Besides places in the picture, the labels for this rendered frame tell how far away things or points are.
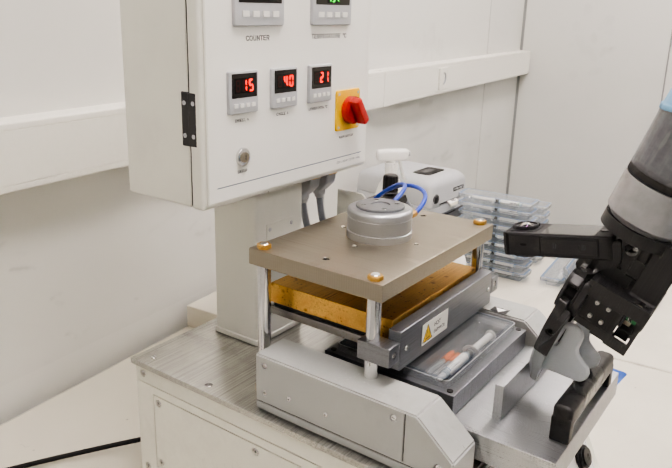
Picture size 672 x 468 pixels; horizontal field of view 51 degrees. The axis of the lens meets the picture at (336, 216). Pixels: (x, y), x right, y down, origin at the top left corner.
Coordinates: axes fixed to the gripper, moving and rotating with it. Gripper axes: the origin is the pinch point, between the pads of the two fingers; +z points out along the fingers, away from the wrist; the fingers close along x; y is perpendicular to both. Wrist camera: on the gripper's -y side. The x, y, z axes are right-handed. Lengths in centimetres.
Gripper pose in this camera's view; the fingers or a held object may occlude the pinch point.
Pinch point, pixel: (533, 364)
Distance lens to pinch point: 81.9
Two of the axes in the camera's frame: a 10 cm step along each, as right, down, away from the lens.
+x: 5.9, -2.2, 7.8
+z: -3.0, 8.4, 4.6
